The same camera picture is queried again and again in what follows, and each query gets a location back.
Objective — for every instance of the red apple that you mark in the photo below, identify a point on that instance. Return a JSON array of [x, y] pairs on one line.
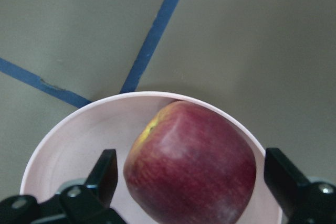
[[190, 165]]

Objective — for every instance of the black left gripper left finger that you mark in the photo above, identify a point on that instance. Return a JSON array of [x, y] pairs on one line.
[[103, 178]]

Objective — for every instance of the pink plate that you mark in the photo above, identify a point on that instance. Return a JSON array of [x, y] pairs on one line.
[[70, 150]]

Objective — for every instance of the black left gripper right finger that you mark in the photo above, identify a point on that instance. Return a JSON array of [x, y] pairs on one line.
[[302, 200]]

